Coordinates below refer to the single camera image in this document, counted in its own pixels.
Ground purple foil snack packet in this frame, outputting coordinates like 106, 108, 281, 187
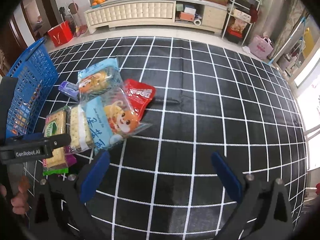
64, 146, 77, 167

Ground green cracker packet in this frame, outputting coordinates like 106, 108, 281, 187
42, 106, 68, 176

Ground clear cracker packet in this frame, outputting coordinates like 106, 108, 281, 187
67, 105, 94, 154

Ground large blue cartoon bread packet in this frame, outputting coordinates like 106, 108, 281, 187
81, 87, 151, 152

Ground blue plastic basket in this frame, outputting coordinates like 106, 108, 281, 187
6, 37, 58, 138

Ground purple doublemint gum tube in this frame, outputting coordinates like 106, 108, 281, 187
58, 81, 79, 102

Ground red foil snack pouch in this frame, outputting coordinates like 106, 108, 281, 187
124, 79, 156, 121

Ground person left hand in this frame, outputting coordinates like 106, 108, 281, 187
10, 176, 30, 216

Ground black white grid tablecloth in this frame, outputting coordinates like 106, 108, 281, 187
50, 36, 307, 239

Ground red paper bag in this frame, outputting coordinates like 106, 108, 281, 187
48, 21, 73, 47

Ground pink gift bag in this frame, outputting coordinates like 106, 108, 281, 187
248, 35, 273, 60

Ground paper towel roll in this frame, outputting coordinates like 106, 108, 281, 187
193, 18, 202, 26

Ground oranges on blue plate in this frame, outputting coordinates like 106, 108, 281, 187
91, 0, 106, 7

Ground white metal shelf rack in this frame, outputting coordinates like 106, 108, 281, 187
221, 0, 263, 45

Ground cream tv cabinet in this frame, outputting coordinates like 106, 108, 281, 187
84, 0, 227, 34

